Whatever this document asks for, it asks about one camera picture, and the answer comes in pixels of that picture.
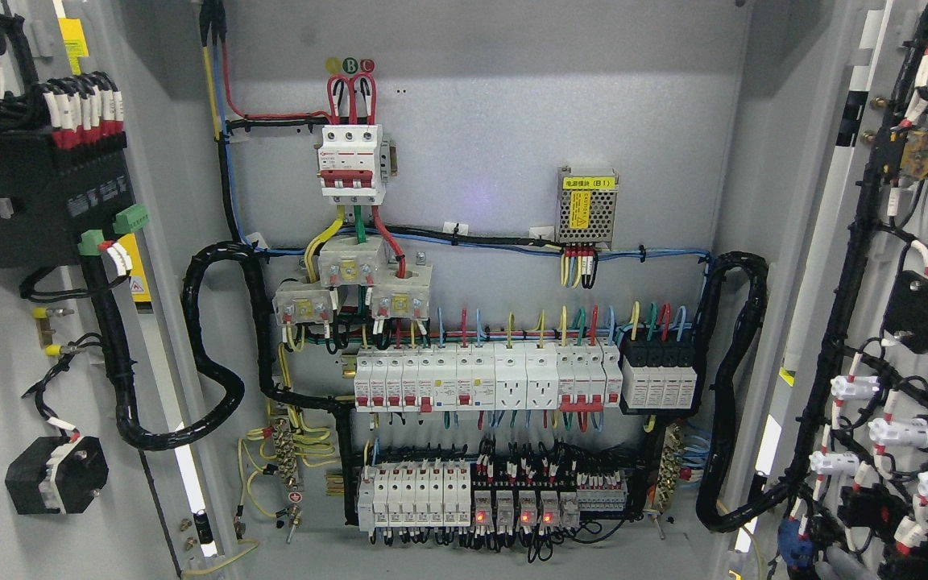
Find perforated metal power supply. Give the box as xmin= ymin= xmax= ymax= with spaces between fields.
xmin=556 ymin=165 xmax=619 ymax=247

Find grey cabinet door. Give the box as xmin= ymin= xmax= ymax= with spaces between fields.
xmin=697 ymin=1 xmax=928 ymax=579
xmin=0 ymin=1 xmax=227 ymax=579

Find black surge protector block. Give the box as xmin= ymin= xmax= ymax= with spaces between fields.
xmin=621 ymin=337 xmax=699 ymax=417

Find lower relay terminal row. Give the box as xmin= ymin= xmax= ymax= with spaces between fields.
xmin=356 ymin=438 xmax=634 ymax=549

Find white breaker and socket row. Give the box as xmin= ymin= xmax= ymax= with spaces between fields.
xmin=353 ymin=341 xmax=623 ymax=412

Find black corrugated cable conduit left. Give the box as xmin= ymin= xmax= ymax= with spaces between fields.
xmin=110 ymin=240 xmax=356 ymax=524

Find red three pole main breaker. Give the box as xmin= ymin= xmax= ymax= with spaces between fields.
xmin=317 ymin=125 xmax=391 ymax=206

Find grey current transformers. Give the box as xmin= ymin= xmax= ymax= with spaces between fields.
xmin=273 ymin=234 xmax=432 ymax=328

